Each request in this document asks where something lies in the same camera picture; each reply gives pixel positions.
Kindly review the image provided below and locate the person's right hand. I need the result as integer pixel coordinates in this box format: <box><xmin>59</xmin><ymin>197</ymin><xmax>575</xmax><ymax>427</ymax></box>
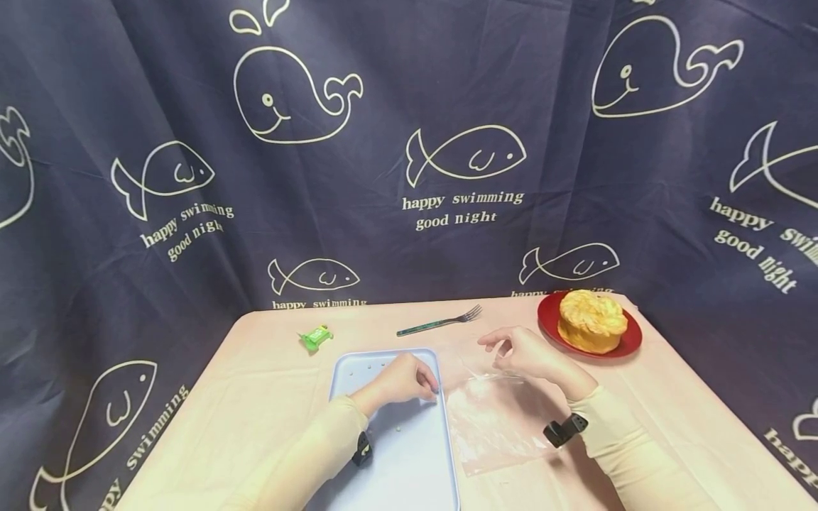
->
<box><xmin>476</xmin><ymin>326</ymin><xmax>599</xmax><ymax>404</ymax></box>

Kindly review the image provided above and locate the person's left hand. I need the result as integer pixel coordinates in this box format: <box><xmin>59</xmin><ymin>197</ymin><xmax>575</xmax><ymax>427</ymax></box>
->
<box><xmin>367</xmin><ymin>352</ymin><xmax>441</xmax><ymax>417</ymax></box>

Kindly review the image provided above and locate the clear plastic zip bag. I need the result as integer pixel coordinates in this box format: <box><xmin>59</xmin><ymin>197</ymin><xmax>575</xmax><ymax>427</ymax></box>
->
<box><xmin>443</xmin><ymin>351</ymin><xmax>565</xmax><ymax>477</ymax></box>

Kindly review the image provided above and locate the person's right forearm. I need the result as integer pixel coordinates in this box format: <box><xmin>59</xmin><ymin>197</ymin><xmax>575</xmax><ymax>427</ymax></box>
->
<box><xmin>567</xmin><ymin>385</ymin><xmax>726</xmax><ymax>511</ymax></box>

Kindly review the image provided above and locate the person's left forearm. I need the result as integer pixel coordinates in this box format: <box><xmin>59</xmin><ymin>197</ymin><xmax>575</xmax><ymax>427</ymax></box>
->
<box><xmin>216</xmin><ymin>395</ymin><xmax>384</xmax><ymax>511</ymax></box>

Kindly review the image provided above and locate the light blue rectangular tray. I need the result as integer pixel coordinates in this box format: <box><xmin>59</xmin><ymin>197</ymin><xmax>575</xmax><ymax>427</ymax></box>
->
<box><xmin>305</xmin><ymin>347</ymin><xmax>462</xmax><ymax>511</ymax></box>

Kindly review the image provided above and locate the black wrist band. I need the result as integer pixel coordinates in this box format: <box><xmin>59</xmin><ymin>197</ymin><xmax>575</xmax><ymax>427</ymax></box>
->
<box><xmin>351</xmin><ymin>430</ymin><xmax>374</xmax><ymax>468</ymax></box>
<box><xmin>542</xmin><ymin>412</ymin><xmax>589</xmax><ymax>449</ymax></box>

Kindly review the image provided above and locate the round yellow sponge cake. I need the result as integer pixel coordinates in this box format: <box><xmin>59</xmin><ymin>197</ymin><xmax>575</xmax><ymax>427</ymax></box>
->
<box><xmin>557</xmin><ymin>288</ymin><xmax>630</xmax><ymax>355</ymax></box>

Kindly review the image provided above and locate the small green candy packet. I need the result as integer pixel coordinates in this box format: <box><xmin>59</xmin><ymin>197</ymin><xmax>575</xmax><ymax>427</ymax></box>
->
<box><xmin>298</xmin><ymin>324</ymin><xmax>335</xmax><ymax>353</ymax></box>

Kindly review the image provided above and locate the red round plate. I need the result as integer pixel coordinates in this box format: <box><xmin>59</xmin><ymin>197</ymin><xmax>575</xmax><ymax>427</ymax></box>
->
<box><xmin>537</xmin><ymin>290</ymin><xmax>644</xmax><ymax>360</ymax></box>

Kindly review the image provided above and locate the fork with dark patterned handle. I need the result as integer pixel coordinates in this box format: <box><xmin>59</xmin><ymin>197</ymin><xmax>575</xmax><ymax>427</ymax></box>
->
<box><xmin>396</xmin><ymin>304</ymin><xmax>484</xmax><ymax>338</ymax></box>

